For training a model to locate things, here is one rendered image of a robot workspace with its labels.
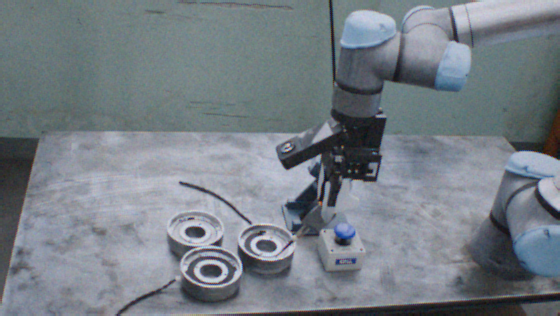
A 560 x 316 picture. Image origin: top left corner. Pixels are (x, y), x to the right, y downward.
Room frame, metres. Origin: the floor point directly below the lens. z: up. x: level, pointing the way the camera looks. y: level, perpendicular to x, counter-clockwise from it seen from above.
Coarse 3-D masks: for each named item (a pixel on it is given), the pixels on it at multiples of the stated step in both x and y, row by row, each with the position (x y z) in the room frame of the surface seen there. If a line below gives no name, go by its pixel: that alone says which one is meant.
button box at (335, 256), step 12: (324, 240) 0.95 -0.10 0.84; (336, 240) 0.95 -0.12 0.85; (348, 240) 0.95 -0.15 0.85; (360, 240) 0.96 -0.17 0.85; (324, 252) 0.93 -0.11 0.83; (336, 252) 0.92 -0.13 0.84; (348, 252) 0.92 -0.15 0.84; (360, 252) 0.93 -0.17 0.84; (324, 264) 0.92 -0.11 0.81; (336, 264) 0.91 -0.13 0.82; (348, 264) 0.92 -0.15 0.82; (360, 264) 0.93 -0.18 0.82
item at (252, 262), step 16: (256, 224) 0.97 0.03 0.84; (272, 224) 0.98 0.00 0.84; (240, 240) 0.93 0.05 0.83; (256, 240) 0.94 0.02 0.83; (272, 240) 0.94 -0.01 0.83; (288, 240) 0.95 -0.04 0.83; (240, 256) 0.90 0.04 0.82; (256, 256) 0.88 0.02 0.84; (272, 256) 0.90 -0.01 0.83; (288, 256) 0.89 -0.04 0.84; (272, 272) 0.88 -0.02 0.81
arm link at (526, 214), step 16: (528, 192) 0.95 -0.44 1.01; (544, 192) 0.88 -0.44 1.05; (512, 208) 0.94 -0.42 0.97; (528, 208) 0.89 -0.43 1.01; (544, 208) 0.86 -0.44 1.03; (512, 224) 0.91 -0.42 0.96; (528, 224) 0.87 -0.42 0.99; (544, 224) 0.85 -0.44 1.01; (512, 240) 0.90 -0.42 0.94; (528, 240) 0.84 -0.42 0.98; (544, 240) 0.83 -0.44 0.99; (528, 256) 0.83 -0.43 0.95; (544, 256) 0.83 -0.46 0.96; (544, 272) 0.83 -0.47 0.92
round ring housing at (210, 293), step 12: (192, 252) 0.87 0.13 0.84; (204, 252) 0.88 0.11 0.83; (216, 252) 0.89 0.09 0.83; (228, 252) 0.88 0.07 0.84; (180, 264) 0.83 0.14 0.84; (204, 264) 0.85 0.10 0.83; (216, 264) 0.86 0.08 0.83; (240, 264) 0.85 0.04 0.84; (216, 276) 0.86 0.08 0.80; (240, 276) 0.83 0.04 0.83; (192, 288) 0.79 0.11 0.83; (204, 288) 0.79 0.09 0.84; (216, 288) 0.79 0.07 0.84; (228, 288) 0.80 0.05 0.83; (204, 300) 0.79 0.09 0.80; (216, 300) 0.80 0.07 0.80
